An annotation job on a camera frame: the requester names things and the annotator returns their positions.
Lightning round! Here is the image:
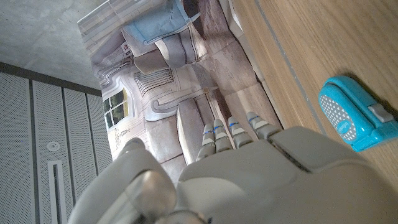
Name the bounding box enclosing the turquoise plastic gadget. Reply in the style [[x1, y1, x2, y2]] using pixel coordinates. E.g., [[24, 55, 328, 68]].
[[318, 75, 398, 152]]

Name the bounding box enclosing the printed living room backdrop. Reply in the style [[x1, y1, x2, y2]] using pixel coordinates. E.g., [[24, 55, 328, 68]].
[[76, 0, 284, 185]]

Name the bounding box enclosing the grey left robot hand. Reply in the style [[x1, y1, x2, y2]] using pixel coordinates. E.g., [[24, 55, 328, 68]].
[[67, 111, 398, 224]]

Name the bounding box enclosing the grey perforated panel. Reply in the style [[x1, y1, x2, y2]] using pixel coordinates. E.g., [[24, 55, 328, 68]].
[[0, 62, 113, 224]]

